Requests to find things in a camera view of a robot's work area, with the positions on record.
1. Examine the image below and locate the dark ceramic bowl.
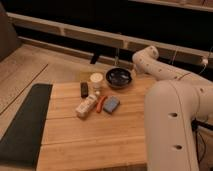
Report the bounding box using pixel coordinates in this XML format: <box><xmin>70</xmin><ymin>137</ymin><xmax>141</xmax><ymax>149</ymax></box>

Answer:
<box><xmin>105</xmin><ymin>68</ymin><xmax>132</xmax><ymax>89</ymax></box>

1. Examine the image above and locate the blue sponge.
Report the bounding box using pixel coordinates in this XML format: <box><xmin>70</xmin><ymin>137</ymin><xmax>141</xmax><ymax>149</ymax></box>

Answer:
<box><xmin>103</xmin><ymin>96</ymin><xmax>120</xmax><ymax>114</ymax></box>

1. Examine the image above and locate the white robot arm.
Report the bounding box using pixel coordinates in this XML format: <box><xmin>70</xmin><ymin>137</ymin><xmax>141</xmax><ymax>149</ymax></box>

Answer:
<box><xmin>132</xmin><ymin>46</ymin><xmax>213</xmax><ymax>171</ymax></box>

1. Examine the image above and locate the white cable with plug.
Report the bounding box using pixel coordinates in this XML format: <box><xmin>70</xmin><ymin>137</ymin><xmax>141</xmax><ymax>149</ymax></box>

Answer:
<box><xmin>170</xmin><ymin>46</ymin><xmax>213</xmax><ymax>81</ymax></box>

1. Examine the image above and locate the clear cup with white lid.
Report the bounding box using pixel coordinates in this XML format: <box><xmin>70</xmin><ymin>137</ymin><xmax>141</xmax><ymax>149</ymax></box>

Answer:
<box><xmin>90</xmin><ymin>73</ymin><xmax>103</xmax><ymax>95</ymax></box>

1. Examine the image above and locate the black small box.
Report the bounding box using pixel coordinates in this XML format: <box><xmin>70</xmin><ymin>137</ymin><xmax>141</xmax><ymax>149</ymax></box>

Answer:
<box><xmin>80</xmin><ymin>82</ymin><xmax>89</xmax><ymax>98</ymax></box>

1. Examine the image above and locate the dark floor mat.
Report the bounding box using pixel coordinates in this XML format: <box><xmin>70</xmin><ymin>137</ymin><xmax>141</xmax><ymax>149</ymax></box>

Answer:
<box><xmin>0</xmin><ymin>84</ymin><xmax>52</xmax><ymax>167</ymax></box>

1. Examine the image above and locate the red orange tool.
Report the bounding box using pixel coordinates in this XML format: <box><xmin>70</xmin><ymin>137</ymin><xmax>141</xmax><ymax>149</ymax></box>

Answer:
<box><xmin>96</xmin><ymin>96</ymin><xmax>107</xmax><ymax>113</ymax></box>

